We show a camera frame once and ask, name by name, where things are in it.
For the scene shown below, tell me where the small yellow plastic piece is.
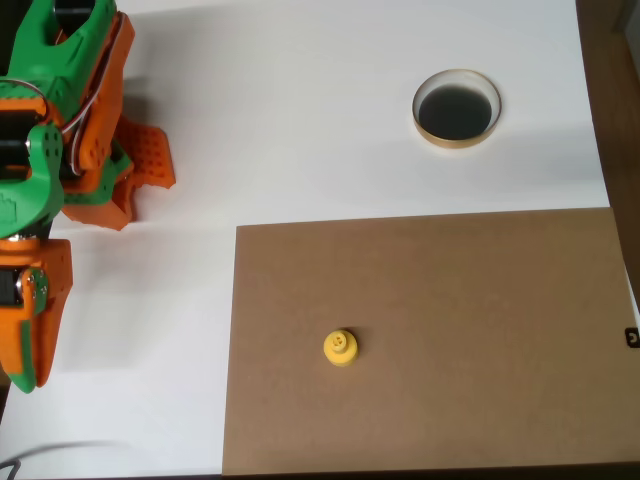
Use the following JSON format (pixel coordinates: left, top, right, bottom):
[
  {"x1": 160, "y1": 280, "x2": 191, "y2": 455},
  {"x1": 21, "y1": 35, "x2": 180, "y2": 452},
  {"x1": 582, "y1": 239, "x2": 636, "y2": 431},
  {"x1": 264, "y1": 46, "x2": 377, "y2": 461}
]
[{"x1": 322, "y1": 327, "x2": 360, "y2": 370}]

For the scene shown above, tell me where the orange robot base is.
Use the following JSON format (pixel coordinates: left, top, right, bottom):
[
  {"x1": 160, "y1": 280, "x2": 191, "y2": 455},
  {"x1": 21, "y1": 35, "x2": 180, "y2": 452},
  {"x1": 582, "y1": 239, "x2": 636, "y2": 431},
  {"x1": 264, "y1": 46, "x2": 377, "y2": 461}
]
[{"x1": 62, "y1": 117, "x2": 177, "y2": 233}]

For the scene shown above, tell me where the round dish with gold rim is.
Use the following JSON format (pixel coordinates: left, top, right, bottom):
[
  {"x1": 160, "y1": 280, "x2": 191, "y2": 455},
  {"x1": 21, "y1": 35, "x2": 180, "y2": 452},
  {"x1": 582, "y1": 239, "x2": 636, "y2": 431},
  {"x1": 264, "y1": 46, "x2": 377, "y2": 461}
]
[{"x1": 412, "y1": 68, "x2": 503, "y2": 150}]

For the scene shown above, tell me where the white sheet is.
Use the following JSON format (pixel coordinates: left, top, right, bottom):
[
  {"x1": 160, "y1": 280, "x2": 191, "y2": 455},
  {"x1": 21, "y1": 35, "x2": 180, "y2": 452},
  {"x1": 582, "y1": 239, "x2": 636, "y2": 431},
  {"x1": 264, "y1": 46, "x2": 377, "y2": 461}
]
[{"x1": 0, "y1": 0, "x2": 612, "y2": 480}]

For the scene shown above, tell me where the brown cardboard board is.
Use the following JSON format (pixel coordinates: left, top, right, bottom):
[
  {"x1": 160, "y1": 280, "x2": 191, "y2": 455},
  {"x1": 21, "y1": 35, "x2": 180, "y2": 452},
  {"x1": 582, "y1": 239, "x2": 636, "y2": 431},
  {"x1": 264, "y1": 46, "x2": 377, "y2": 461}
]
[{"x1": 220, "y1": 207, "x2": 640, "y2": 476}]

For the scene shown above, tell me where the grey cable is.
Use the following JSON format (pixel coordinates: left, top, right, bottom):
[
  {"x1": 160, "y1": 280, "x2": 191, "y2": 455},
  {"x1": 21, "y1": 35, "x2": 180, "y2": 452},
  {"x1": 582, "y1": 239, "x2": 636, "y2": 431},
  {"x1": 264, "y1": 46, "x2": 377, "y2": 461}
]
[{"x1": 0, "y1": 439, "x2": 124, "y2": 480}]

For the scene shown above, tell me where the red white servo cable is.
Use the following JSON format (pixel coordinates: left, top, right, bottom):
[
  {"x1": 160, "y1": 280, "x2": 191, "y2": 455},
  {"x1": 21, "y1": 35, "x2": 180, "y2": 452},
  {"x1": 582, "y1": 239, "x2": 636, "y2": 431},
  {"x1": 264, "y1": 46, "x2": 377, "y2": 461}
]
[{"x1": 58, "y1": 12, "x2": 127, "y2": 175}]

